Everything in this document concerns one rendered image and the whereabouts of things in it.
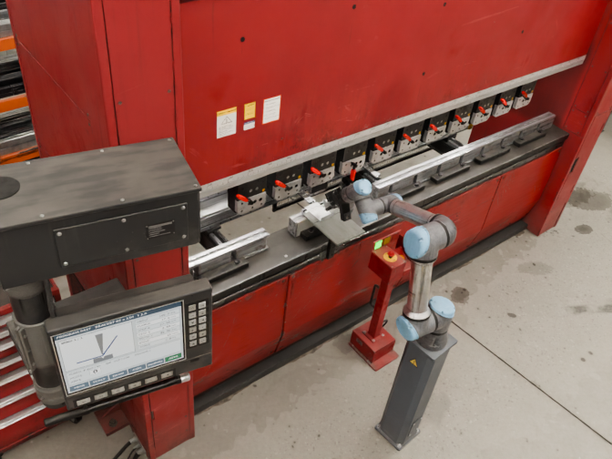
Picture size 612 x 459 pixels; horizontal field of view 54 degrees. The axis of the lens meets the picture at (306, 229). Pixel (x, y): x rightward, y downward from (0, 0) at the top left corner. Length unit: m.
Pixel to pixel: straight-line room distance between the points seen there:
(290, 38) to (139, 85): 0.73
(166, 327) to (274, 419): 1.67
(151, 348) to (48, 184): 0.58
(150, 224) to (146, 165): 0.16
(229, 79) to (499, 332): 2.56
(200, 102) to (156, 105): 0.38
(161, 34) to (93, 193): 0.53
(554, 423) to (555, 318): 0.85
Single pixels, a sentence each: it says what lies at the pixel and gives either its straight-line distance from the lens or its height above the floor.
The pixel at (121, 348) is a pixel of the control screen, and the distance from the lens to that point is 1.82.
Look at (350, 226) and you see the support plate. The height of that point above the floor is 1.00.
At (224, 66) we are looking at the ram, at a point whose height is 1.89.
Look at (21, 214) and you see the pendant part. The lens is 1.50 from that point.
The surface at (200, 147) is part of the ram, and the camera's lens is 2.34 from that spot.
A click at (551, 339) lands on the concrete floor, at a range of 4.22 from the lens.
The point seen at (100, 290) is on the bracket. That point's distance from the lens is 2.32.
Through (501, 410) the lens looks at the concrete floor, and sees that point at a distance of 3.73.
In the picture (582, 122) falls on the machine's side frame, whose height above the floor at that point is 0.99.
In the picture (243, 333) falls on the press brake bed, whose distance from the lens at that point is 3.08.
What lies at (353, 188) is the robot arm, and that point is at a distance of 2.67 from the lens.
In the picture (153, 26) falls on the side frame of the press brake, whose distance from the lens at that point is 1.79.
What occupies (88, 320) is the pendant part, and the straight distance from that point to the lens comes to 1.70.
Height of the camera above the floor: 2.86
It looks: 40 degrees down
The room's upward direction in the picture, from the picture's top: 8 degrees clockwise
